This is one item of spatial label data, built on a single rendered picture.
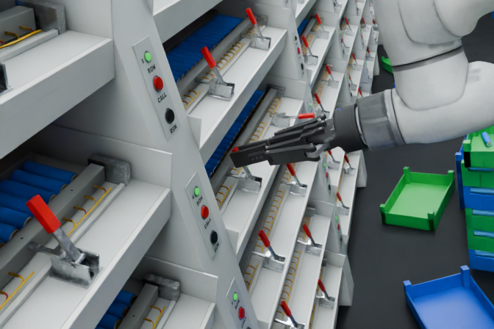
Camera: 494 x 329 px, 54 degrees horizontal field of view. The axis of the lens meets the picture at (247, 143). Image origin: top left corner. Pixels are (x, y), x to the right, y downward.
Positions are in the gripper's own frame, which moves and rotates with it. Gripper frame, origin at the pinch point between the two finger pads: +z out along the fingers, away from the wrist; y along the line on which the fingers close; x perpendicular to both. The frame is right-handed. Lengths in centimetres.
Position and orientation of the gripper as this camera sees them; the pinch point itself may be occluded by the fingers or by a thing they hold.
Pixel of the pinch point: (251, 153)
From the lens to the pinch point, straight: 86.0
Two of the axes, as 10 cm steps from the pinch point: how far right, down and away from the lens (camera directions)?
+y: 2.7, -4.7, 8.4
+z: -8.8, 2.3, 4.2
